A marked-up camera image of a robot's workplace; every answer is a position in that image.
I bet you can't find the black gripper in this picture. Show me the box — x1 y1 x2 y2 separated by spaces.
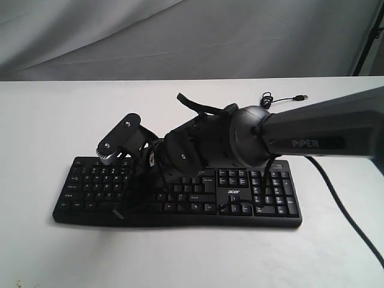
112 136 168 219

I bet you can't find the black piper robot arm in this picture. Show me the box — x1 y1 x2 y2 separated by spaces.
113 87 383 219

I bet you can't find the black acer keyboard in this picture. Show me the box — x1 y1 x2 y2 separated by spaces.
53 157 302 228

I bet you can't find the grey backdrop cloth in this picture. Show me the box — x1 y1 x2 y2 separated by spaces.
1 1 380 81

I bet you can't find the black tripod stand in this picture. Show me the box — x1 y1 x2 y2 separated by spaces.
352 1 383 76

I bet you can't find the black USB cable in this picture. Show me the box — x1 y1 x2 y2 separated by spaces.
258 92 310 108

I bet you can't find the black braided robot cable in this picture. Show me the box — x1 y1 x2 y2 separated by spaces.
305 154 384 280

